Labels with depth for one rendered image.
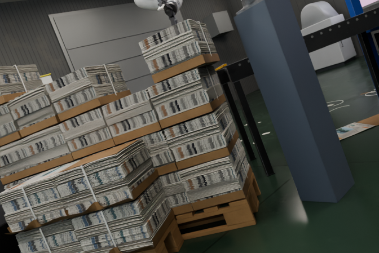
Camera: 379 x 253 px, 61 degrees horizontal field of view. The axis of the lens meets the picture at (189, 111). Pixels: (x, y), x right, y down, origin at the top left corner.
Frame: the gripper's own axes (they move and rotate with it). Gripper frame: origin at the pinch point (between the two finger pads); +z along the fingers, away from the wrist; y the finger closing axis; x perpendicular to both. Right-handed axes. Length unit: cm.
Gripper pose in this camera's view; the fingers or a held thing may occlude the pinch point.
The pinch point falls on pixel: (166, 20)
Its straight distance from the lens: 177.2
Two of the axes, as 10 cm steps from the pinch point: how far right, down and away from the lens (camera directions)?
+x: -8.9, 3.2, 3.2
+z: -0.8, 5.8, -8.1
